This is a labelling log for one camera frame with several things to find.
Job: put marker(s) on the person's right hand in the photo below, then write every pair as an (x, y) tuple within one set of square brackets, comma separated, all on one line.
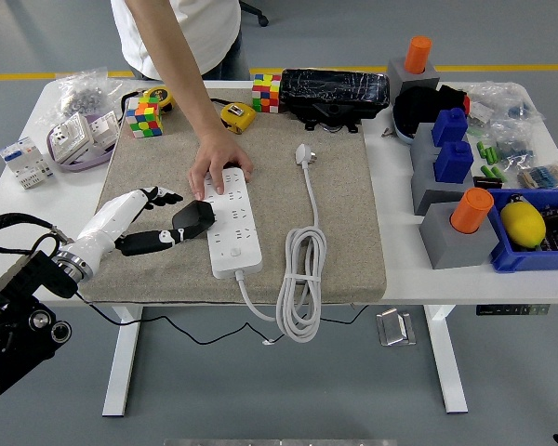
[(218, 153)]

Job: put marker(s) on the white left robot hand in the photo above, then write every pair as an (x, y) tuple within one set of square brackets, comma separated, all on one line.
[(107, 218)]

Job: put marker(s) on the black plug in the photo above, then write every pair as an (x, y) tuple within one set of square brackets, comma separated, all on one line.
[(195, 216)]

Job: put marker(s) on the white power strip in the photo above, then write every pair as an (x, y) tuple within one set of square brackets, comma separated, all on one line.
[(235, 232)]

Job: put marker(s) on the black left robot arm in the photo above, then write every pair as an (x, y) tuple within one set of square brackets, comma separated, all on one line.
[(9, 334)]

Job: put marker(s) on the person's right forearm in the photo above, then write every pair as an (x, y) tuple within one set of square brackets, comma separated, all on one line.
[(181, 60)]

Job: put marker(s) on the purple tray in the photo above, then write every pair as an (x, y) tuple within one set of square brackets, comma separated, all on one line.
[(81, 166)]

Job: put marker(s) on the tall multicolour puzzle cube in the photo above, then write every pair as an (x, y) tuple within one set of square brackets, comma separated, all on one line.
[(266, 93)]

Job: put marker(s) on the green and orange puzzle cube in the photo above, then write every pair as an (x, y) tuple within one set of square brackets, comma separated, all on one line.
[(144, 118)]

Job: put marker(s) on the yellow and black tape measure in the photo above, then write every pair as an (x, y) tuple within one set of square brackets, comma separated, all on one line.
[(158, 97)]

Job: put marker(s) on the white and blue circuit breaker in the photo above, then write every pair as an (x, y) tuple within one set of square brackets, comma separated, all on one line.
[(23, 162)]

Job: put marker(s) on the person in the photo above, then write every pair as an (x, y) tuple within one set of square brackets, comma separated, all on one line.
[(209, 28)]

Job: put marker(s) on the clear bag of screws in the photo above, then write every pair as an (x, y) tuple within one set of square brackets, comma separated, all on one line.
[(81, 95)]

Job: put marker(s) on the black film-wrapped box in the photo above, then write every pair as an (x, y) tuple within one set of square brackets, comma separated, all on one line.
[(333, 88)]

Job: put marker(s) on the grey-brown mat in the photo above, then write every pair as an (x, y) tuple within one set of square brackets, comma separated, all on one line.
[(344, 209)]

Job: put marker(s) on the white table leg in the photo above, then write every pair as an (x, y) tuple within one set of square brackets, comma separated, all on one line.
[(448, 362), (121, 362)]

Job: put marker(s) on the black table control panel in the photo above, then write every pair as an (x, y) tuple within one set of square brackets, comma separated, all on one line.
[(511, 310)]

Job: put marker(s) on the black office chair base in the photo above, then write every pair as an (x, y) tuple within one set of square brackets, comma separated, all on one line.
[(259, 16)]

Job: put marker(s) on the yellow floor tape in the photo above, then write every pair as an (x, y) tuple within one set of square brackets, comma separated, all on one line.
[(9, 76)]

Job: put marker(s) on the light blue bowl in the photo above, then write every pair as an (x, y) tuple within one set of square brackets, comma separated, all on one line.
[(400, 132)]

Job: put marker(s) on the blue plastic bin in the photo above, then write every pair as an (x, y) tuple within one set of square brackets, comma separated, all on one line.
[(516, 262)]

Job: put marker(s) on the black cloth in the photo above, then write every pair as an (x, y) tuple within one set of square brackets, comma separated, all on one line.
[(418, 107)]

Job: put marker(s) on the grey stepped block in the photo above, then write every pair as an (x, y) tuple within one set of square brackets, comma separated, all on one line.
[(423, 186)]

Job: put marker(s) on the yellow lemon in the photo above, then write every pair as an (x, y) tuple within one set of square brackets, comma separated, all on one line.
[(523, 223)]

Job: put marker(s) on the orange cylinder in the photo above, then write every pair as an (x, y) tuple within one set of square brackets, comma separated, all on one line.
[(471, 210), (417, 55)]

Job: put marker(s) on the blue block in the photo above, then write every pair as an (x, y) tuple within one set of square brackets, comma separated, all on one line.
[(448, 126), (453, 161)]

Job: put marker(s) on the clear bag of resistors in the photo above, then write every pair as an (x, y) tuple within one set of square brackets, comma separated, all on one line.
[(544, 176)]

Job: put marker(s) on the small black component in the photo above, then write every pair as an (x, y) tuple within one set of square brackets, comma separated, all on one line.
[(486, 182)]

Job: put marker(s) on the clear bag of white parts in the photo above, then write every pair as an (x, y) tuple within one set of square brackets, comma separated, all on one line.
[(493, 102)]

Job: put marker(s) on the clear bag of blue parts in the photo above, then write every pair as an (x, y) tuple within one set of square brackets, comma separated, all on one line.
[(514, 146)]

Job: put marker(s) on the white wall socket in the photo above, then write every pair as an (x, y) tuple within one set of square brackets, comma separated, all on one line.
[(103, 127), (67, 135)]

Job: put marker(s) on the black plastic bracket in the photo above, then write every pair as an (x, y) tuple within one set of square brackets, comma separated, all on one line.
[(330, 116)]

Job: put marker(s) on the silver metal bracket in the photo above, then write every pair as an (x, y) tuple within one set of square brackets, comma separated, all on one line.
[(393, 327)]

